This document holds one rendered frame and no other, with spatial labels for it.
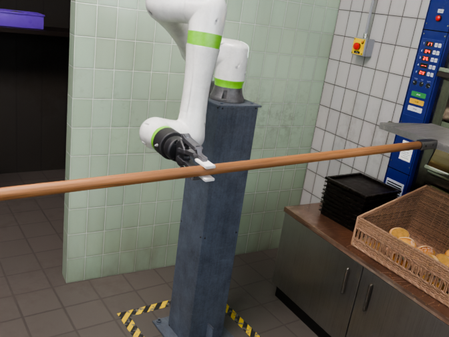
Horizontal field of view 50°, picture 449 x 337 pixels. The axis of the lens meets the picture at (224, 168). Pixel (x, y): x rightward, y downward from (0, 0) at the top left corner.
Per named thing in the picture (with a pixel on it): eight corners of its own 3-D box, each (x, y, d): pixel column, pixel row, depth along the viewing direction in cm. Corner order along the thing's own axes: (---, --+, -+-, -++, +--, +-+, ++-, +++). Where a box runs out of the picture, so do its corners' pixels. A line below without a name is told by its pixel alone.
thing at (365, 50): (359, 55, 286) (362, 37, 283) (371, 57, 278) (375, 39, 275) (349, 53, 282) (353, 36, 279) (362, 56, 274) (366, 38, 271)
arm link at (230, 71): (212, 80, 212) (218, 36, 206) (246, 86, 209) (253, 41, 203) (203, 83, 200) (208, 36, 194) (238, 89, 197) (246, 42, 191)
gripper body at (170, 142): (185, 132, 152) (199, 142, 144) (183, 158, 155) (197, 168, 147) (163, 134, 148) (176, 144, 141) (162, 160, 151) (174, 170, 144)
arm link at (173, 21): (189, 39, 213) (144, -26, 161) (224, 44, 209) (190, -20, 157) (182, 67, 211) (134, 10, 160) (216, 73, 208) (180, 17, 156)
